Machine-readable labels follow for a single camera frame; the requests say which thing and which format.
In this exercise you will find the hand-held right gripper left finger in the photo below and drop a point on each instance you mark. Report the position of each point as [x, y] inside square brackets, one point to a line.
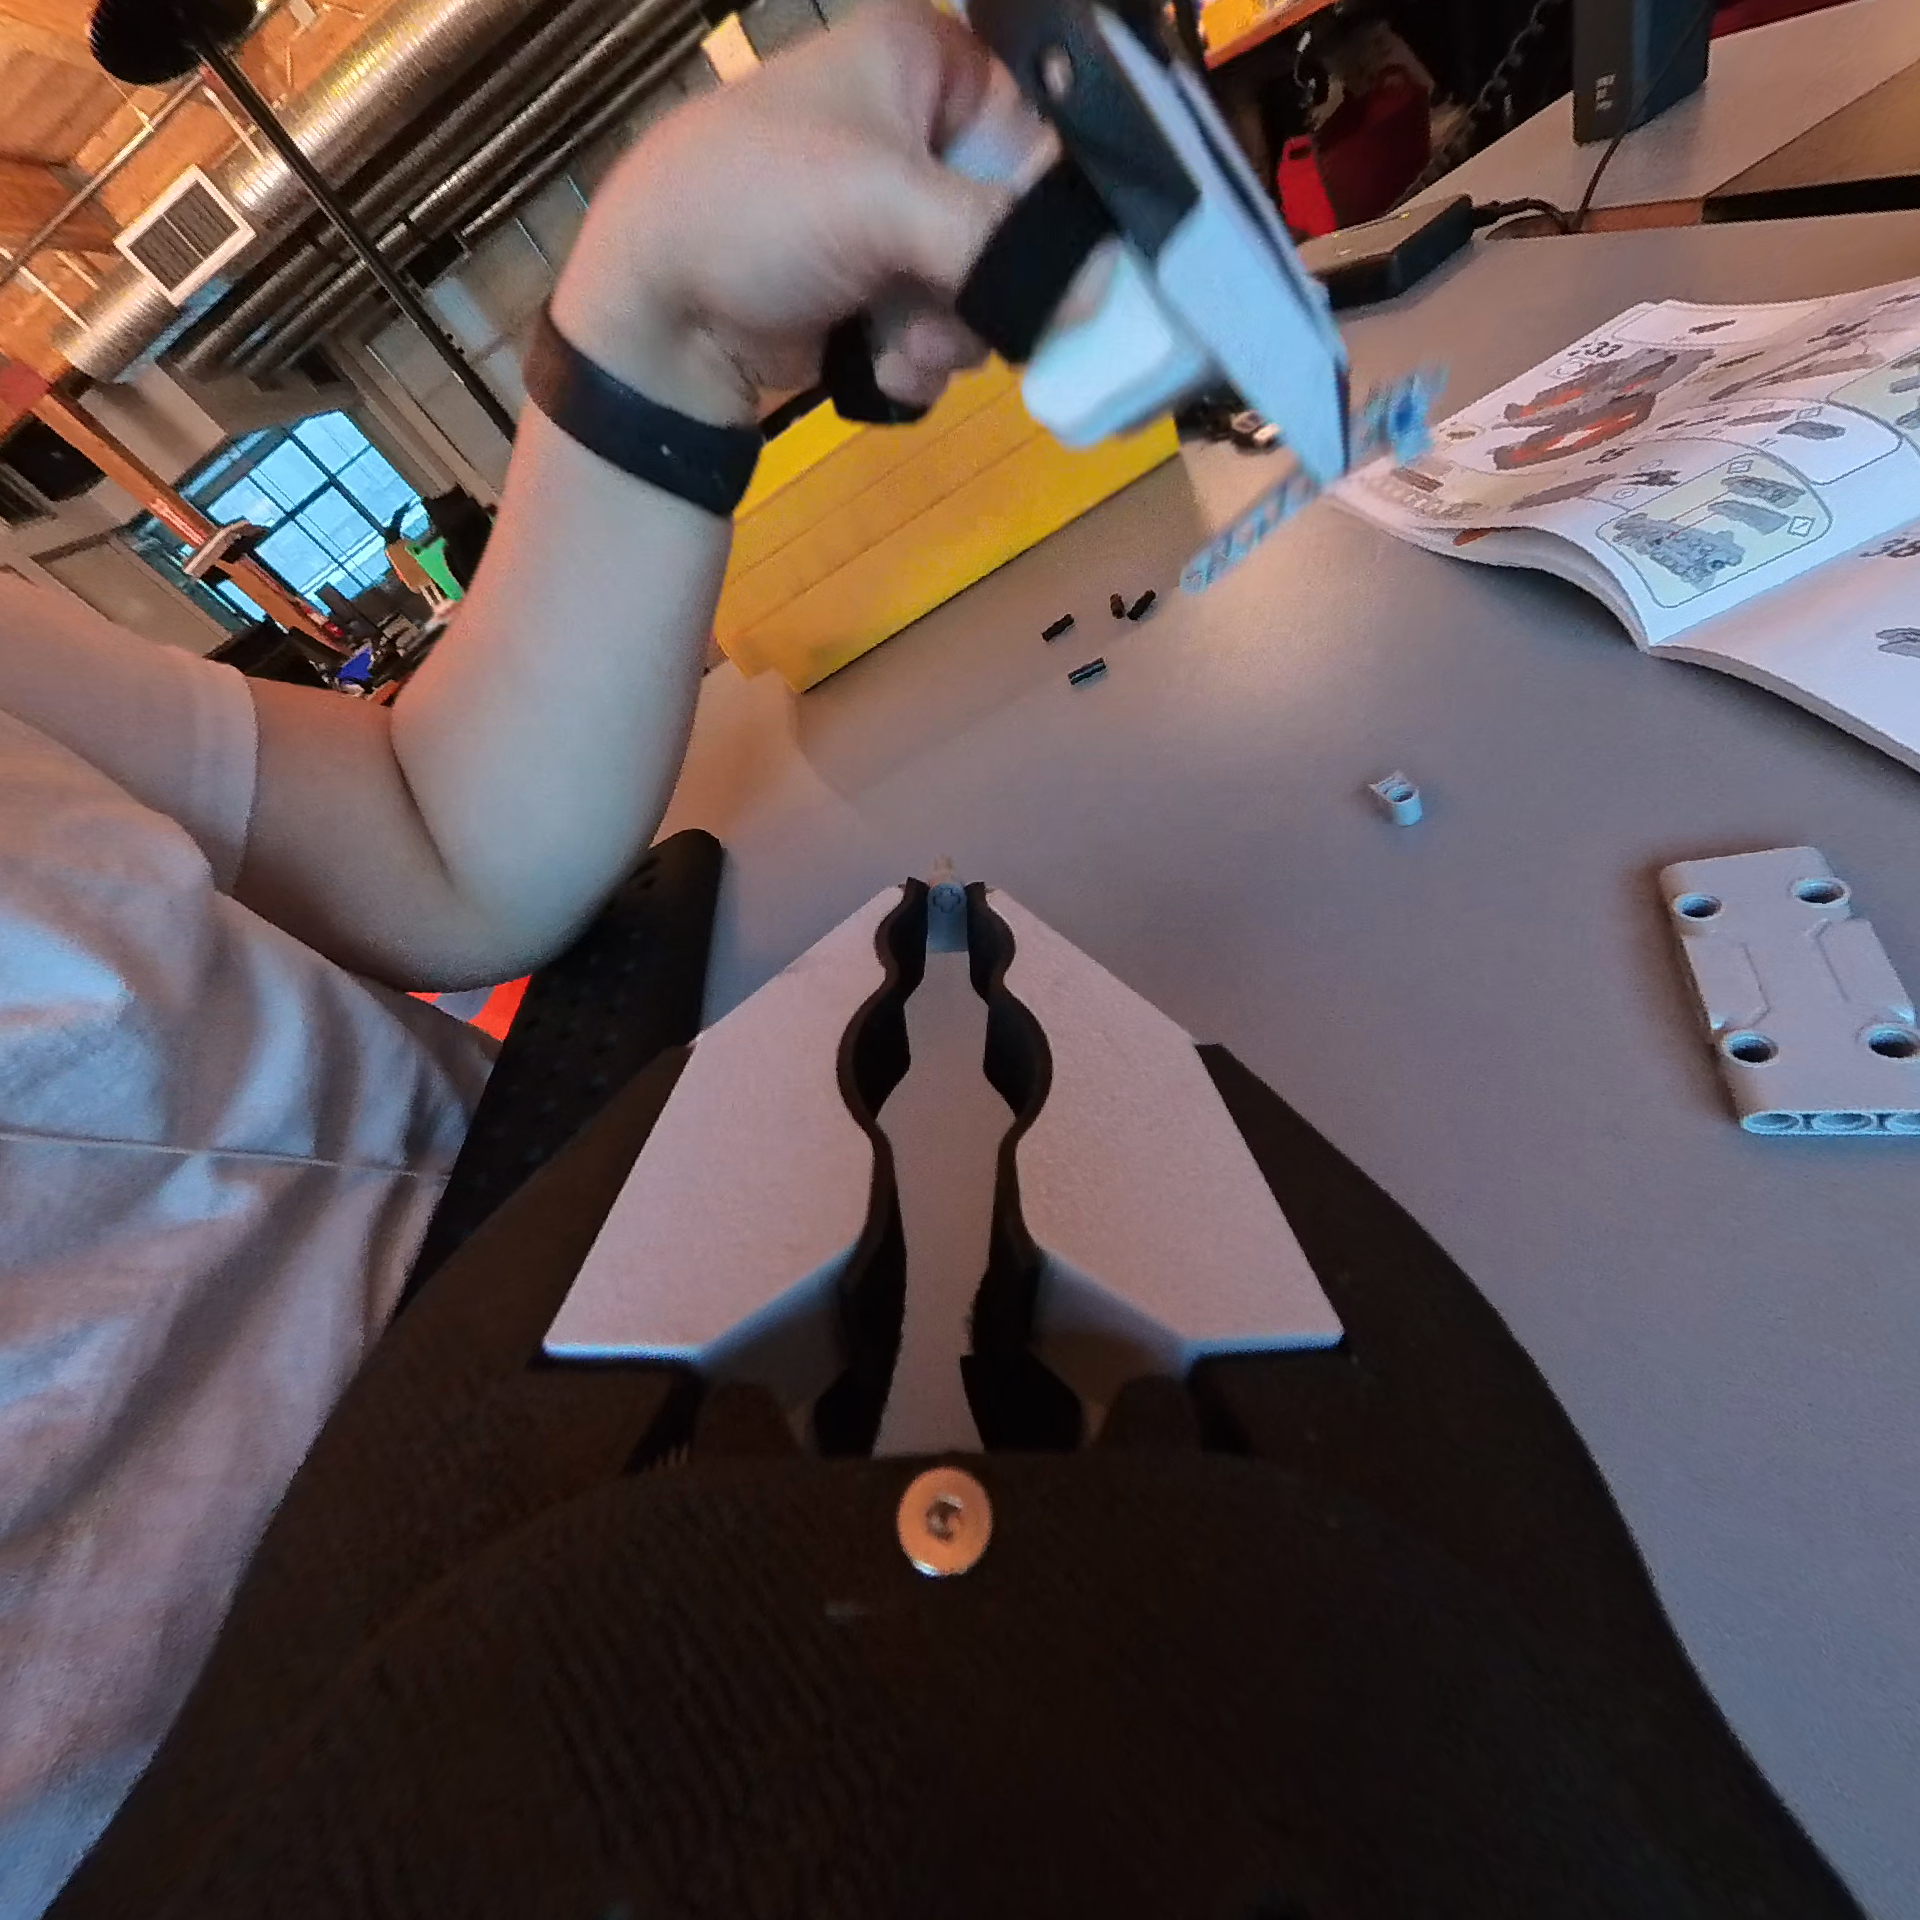
[721, 1200]

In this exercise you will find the grey beam assembly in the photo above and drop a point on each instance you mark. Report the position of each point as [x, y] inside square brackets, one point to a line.
[1253, 524]

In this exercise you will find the yellow storage bin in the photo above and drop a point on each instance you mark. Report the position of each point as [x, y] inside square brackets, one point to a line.
[901, 539]

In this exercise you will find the small grey connector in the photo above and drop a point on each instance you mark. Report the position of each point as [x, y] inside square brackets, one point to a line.
[1397, 800]
[944, 911]

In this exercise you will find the white air vent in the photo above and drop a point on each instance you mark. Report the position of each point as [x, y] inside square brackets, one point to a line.
[182, 233]

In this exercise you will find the window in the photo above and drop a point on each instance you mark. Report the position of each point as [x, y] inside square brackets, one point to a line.
[316, 495]

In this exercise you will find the grey desk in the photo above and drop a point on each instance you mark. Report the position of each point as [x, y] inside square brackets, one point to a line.
[1276, 975]

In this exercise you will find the person's left hand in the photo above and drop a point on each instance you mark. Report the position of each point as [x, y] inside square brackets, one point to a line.
[751, 224]

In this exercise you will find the grey panel plate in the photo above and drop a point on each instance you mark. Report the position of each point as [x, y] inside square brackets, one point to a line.
[1785, 975]

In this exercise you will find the open instruction booklet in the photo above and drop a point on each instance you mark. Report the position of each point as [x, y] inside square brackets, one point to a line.
[1725, 495]

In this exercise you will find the red bag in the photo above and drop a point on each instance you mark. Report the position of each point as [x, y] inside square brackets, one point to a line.
[1359, 159]

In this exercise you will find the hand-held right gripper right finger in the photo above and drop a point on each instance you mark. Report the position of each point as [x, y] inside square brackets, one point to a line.
[1163, 1200]

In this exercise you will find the black monitor stand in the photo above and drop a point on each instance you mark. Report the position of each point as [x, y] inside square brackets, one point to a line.
[1635, 59]

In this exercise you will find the black pole lamp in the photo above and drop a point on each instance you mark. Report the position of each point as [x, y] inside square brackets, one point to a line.
[301, 166]

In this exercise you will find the black power adapter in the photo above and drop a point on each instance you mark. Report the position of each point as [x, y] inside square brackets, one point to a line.
[1395, 248]

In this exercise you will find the silver air duct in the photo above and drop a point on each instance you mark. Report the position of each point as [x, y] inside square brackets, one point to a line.
[376, 90]

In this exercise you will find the black wristband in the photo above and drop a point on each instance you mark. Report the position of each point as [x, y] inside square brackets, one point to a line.
[645, 427]

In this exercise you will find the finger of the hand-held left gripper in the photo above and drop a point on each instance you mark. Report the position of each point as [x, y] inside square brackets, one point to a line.
[1260, 299]

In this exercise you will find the person's left forearm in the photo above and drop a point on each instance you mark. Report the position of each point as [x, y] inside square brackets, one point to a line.
[524, 721]

